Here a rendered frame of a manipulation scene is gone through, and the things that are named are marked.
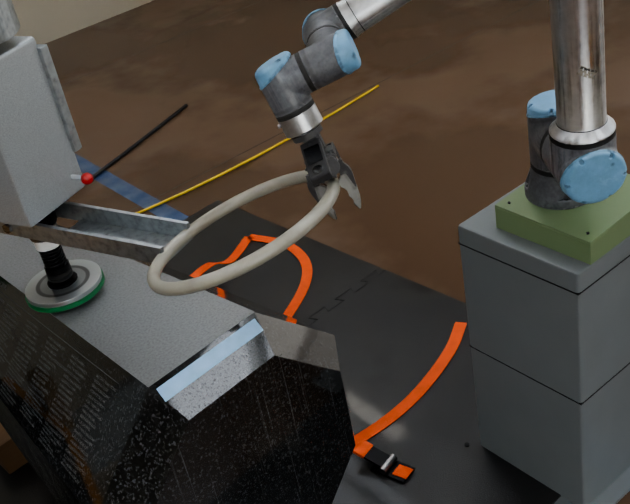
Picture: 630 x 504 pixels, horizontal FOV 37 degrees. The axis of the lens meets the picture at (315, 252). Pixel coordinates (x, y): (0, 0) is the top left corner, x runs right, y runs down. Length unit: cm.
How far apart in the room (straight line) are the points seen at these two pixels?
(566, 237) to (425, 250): 170
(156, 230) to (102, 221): 18
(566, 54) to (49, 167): 127
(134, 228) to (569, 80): 112
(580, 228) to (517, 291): 26
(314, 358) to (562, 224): 73
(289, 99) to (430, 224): 227
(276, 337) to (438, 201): 208
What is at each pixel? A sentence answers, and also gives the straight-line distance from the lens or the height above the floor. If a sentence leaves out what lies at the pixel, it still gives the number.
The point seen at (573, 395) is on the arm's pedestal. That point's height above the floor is 44.
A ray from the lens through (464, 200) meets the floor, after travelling 435.
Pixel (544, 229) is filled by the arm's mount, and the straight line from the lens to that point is 242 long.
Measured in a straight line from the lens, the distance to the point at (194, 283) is 194.
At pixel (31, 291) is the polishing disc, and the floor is 89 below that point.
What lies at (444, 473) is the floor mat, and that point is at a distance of 302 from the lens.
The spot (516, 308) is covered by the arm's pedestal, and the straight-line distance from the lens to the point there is 257.
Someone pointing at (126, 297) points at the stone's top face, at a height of 84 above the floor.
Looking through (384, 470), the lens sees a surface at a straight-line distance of 301.
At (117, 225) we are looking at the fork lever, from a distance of 245.
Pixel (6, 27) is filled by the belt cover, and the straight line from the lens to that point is 230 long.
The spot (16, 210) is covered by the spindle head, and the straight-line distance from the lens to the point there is 241.
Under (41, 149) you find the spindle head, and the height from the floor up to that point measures 131.
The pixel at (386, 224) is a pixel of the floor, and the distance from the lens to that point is 424.
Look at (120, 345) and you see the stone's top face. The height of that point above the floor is 84.
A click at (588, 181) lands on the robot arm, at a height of 110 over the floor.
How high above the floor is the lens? 221
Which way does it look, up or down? 32 degrees down
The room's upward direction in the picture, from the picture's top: 12 degrees counter-clockwise
